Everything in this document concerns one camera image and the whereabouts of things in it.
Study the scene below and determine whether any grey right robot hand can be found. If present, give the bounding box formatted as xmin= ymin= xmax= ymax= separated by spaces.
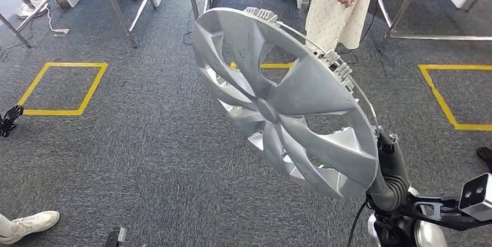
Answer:
xmin=375 ymin=130 xmax=411 ymax=184

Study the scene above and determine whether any silver wheel cover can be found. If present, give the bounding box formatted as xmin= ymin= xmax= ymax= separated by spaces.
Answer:
xmin=192 ymin=7 xmax=379 ymax=200

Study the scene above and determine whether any yellow floor tape square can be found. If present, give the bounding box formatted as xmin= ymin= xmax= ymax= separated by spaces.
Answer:
xmin=230 ymin=61 xmax=294 ymax=70
xmin=418 ymin=64 xmax=492 ymax=132
xmin=17 ymin=61 xmax=108 ymax=117

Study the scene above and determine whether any black humanoid robot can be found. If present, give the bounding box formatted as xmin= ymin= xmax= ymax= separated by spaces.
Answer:
xmin=476 ymin=147 xmax=492 ymax=173
xmin=0 ymin=105 xmax=24 ymax=139

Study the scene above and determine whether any person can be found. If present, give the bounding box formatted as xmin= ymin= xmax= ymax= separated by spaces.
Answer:
xmin=305 ymin=0 xmax=381 ymax=52
xmin=0 ymin=210 xmax=60 ymax=246

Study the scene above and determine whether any white panel desk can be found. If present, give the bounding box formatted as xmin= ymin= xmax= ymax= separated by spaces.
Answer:
xmin=0 ymin=0 xmax=170 ymax=49

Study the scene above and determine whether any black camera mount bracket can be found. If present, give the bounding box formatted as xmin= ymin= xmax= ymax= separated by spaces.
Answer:
xmin=403 ymin=193 xmax=468 ymax=231

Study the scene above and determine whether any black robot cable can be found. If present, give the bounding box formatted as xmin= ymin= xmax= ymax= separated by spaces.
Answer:
xmin=347 ymin=201 xmax=368 ymax=247

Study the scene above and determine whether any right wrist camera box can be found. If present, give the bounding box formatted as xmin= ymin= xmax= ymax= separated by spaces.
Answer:
xmin=458 ymin=173 xmax=492 ymax=222

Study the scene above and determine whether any black floor cable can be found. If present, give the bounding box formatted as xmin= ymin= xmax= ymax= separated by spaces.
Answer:
xmin=182 ymin=7 xmax=194 ymax=46

